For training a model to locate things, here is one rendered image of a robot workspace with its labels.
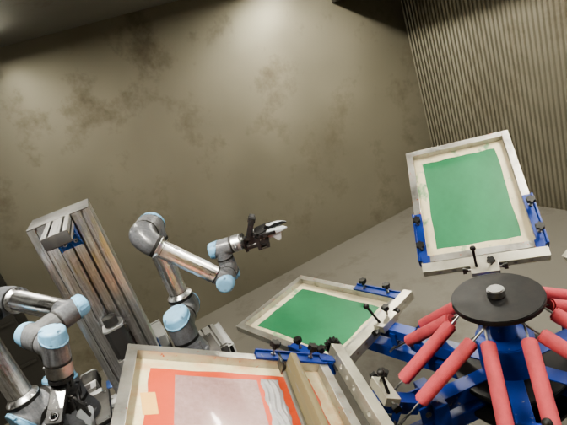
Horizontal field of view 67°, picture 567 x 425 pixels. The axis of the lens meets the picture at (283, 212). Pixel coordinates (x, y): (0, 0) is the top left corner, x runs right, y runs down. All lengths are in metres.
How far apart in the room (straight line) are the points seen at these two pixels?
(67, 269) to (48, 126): 2.74
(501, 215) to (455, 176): 0.37
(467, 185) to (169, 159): 3.05
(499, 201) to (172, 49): 3.41
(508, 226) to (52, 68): 3.92
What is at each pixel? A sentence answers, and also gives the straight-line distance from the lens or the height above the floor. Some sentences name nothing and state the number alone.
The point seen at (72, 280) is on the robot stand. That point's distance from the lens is 2.02.
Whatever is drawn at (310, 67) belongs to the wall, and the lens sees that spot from 5.26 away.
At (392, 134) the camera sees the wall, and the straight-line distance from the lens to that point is 5.88.
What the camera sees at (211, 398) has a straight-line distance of 1.60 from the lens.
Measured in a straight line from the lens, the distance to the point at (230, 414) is 1.55.
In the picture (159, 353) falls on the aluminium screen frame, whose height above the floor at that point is 1.49.
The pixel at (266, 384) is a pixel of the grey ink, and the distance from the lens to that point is 1.72.
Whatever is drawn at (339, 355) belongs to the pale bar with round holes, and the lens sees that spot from 1.87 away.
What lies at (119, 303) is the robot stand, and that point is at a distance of 2.06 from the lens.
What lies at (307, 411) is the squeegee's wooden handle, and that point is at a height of 1.28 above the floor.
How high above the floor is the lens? 2.30
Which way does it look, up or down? 18 degrees down
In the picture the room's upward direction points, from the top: 19 degrees counter-clockwise
